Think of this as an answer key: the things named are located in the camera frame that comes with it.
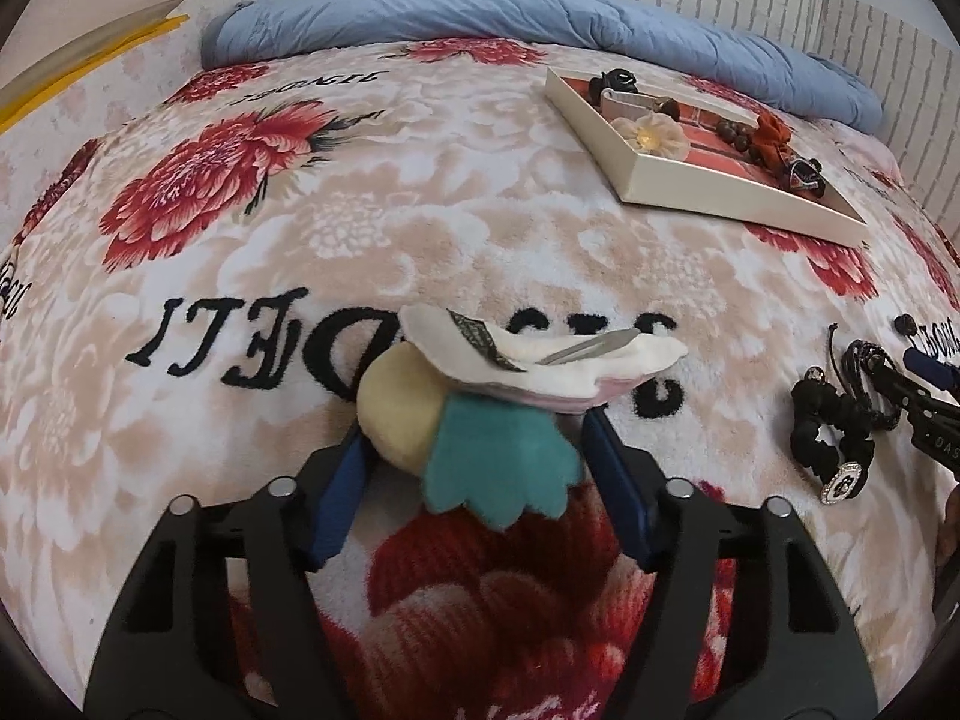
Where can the plush doll hair clip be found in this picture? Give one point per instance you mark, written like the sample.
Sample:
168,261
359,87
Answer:
480,450

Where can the yellow cloth strip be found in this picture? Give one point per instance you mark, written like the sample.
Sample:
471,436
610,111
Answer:
82,67

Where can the orange scrunchie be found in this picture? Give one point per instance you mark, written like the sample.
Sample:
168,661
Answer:
769,136

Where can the cream flower hair clip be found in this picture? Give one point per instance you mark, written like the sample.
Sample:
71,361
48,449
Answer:
656,135

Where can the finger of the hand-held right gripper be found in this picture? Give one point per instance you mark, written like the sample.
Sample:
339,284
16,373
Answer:
896,390
934,371

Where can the white tray with brick lining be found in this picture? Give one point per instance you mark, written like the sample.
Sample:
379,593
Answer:
712,180

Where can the red floral blanket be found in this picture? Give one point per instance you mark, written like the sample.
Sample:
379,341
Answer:
300,240

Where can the rolled blue duvet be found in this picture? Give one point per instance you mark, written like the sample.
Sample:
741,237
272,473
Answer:
487,11

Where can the black scrunchie with square charm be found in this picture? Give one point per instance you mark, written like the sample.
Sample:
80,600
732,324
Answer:
825,405

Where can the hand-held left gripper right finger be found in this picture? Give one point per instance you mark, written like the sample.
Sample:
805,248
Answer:
619,480

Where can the pale floral mattress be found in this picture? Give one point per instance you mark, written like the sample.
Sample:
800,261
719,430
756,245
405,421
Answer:
112,97

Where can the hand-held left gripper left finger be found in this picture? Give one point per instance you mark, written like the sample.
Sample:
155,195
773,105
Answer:
341,495

